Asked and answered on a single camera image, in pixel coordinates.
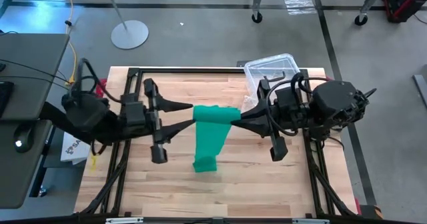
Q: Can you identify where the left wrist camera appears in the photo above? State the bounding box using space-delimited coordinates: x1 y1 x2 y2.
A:
123 100 148 129

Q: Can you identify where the black keyboard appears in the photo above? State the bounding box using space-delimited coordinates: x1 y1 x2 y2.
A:
0 80 15 117

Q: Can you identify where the black container handle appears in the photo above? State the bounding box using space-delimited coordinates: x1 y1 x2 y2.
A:
266 71 286 83

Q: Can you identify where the black desk cable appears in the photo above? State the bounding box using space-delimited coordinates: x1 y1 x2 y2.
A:
0 75 73 91
0 59 73 85

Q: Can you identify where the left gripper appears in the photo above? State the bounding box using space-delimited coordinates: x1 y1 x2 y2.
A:
143 77 196 165

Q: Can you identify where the white floor lamp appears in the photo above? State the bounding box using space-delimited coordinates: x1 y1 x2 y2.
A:
76 0 150 51

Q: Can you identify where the red table corner pad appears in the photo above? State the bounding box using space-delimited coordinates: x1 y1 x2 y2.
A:
95 77 108 99

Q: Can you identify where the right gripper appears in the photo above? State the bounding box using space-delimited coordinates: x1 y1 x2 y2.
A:
239 77 290 163

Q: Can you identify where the green elastic bandage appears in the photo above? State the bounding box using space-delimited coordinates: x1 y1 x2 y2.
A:
191 104 242 173

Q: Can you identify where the crumpled clear plastic bag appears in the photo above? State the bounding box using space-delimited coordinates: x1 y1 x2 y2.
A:
240 95 260 115

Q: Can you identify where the light grey desk panel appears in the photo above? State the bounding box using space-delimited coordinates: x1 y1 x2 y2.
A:
0 33 70 121

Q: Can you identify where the clear plastic container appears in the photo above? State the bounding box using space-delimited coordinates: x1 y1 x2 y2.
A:
244 53 306 101

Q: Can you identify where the grey cart leg with caster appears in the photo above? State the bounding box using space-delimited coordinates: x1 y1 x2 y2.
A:
251 0 268 25
354 0 390 27

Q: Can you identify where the yellow cable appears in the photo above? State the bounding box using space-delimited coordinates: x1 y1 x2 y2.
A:
62 0 81 89

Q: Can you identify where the clear plastic sheet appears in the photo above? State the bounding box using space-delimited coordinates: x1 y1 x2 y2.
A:
280 0 318 16

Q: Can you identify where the black computer mouse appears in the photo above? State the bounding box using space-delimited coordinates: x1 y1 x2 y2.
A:
12 124 35 154

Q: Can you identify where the grey metal bar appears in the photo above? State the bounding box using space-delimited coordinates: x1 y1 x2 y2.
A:
412 73 427 109

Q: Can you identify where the red plastic crate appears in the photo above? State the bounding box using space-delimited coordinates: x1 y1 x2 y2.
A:
381 0 427 24

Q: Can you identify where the silver metal bracket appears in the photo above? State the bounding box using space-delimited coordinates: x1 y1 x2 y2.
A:
105 217 145 224
291 218 331 224

